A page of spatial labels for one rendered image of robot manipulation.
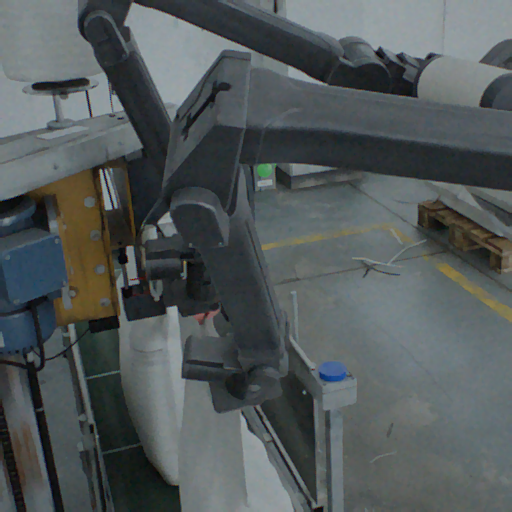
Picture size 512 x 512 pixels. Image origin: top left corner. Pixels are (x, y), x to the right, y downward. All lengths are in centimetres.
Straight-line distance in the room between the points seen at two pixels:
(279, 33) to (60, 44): 32
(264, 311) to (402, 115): 32
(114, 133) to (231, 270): 65
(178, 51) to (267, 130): 368
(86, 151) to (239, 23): 38
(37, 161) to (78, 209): 23
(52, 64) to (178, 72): 308
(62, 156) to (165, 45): 297
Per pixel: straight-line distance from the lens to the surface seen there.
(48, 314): 134
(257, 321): 85
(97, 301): 153
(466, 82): 87
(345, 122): 57
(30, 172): 124
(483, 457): 282
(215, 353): 99
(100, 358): 271
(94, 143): 133
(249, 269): 75
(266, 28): 110
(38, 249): 121
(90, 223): 147
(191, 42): 424
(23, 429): 172
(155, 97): 112
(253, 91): 57
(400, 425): 292
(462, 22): 643
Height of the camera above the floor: 173
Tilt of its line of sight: 24 degrees down
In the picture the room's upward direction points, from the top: 4 degrees counter-clockwise
